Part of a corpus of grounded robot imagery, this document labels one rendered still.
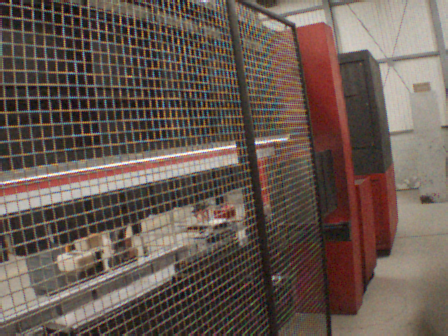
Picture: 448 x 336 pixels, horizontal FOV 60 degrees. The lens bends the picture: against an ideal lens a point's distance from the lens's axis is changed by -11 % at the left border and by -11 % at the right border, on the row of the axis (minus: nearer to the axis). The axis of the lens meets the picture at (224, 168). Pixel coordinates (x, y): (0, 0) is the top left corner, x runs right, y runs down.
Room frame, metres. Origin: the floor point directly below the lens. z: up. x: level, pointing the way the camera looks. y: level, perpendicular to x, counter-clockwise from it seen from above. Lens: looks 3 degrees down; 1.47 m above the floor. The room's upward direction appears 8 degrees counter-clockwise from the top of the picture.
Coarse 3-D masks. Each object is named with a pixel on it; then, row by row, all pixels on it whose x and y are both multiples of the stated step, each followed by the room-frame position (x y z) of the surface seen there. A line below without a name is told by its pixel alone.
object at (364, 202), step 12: (360, 180) 3.79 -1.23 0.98; (360, 192) 3.43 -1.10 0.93; (360, 204) 3.42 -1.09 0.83; (372, 204) 3.83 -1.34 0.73; (360, 216) 3.42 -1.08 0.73; (372, 216) 3.80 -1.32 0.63; (360, 228) 3.43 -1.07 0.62; (372, 228) 3.76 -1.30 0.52; (360, 240) 3.43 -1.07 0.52; (372, 240) 3.73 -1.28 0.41; (360, 252) 3.43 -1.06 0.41; (372, 252) 3.70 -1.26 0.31; (372, 264) 3.67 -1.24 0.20; (372, 276) 3.80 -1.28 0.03
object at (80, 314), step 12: (156, 276) 1.65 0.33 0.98; (168, 276) 1.63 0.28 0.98; (132, 288) 1.52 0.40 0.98; (156, 288) 1.51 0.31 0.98; (168, 288) 1.56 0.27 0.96; (108, 300) 1.40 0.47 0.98; (132, 300) 1.40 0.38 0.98; (156, 300) 1.49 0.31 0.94; (168, 300) 1.55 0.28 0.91; (72, 312) 1.30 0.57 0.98; (84, 312) 1.29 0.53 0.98; (108, 312) 1.29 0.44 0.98; (132, 312) 1.38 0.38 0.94; (156, 312) 1.48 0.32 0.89; (48, 324) 1.19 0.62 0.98; (60, 324) 1.19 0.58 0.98; (84, 324) 1.20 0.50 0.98; (96, 324) 1.23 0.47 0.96; (108, 324) 1.28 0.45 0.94; (120, 324) 1.32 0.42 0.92; (132, 324) 1.36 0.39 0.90
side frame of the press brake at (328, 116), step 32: (288, 32) 3.22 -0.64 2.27; (320, 32) 3.09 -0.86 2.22; (288, 64) 3.25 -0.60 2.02; (320, 64) 3.11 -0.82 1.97; (320, 96) 3.13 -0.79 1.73; (320, 128) 3.15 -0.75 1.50; (352, 160) 3.28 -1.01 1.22; (352, 192) 3.20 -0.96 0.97; (352, 224) 3.12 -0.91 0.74; (320, 256) 3.21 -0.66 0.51; (352, 256) 3.08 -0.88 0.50; (352, 288) 3.08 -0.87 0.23
